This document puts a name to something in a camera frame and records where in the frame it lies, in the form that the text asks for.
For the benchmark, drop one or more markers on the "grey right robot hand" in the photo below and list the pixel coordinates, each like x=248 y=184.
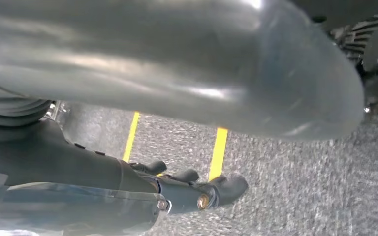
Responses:
x=176 y=58

